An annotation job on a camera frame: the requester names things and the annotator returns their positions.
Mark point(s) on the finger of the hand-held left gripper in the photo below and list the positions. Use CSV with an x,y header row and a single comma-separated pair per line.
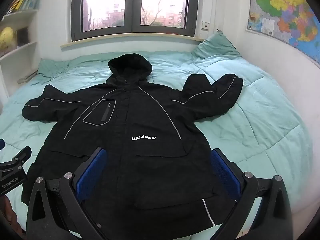
x,y
2,145
23,156

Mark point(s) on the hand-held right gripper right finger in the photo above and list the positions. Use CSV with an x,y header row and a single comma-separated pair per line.
x,y
223,173

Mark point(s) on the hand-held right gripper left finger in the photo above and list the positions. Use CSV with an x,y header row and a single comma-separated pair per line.
x,y
91,172

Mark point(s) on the black hooded jacket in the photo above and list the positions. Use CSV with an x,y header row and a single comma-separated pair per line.
x,y
140,110

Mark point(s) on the person's left hand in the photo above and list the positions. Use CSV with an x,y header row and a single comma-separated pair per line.
x,y
7,216

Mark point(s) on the teal quilted duvet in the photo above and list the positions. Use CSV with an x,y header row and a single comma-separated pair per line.
x,y
250,130

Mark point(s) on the crumpled teal cloth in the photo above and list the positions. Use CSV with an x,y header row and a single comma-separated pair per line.
x,y
51,68

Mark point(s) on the white bookshelf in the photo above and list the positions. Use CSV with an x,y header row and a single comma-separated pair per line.
x,y
23,52

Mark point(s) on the yellow plush toy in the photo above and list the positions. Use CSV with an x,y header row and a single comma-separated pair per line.
x,y
6,38

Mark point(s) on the teal pillow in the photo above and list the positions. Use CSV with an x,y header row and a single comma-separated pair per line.
x,y
216,46

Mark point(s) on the wooden window sill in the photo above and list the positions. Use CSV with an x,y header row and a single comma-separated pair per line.
x,y
130,40

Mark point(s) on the dark framed window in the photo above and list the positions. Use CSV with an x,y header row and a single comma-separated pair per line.
x,y
135,7

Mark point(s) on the white wall switch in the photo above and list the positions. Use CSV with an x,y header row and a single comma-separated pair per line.
x,y
205,26

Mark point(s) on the colourful wall map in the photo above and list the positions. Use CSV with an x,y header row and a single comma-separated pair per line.
x,y
287,12

